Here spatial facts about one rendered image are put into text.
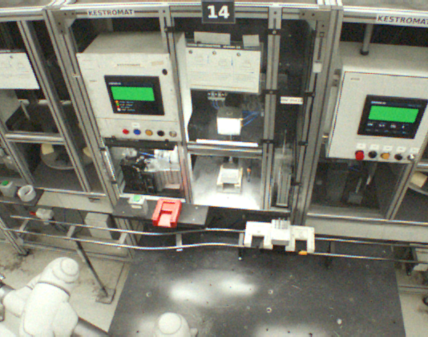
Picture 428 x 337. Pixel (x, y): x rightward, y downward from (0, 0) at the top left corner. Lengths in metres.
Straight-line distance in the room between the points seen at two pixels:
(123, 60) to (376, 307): 1.73
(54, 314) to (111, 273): 1.71
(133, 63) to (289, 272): 1.36
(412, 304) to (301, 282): 1.16
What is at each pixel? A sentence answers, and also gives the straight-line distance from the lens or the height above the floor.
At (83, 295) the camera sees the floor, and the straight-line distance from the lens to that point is 3.04.
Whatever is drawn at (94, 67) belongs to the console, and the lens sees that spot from 1.72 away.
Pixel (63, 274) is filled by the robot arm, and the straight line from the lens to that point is 1.41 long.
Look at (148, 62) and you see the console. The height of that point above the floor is 1.80.
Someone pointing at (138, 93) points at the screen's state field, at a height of 1.65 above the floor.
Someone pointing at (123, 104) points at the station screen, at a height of 1.59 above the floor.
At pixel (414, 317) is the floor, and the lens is 3.02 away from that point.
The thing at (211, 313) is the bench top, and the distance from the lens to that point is 2.02.
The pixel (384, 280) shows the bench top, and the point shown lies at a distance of 2.25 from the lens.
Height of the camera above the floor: 2.52
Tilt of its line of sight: 44 degrees down
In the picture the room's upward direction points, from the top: 4 degrees counter-clockwise
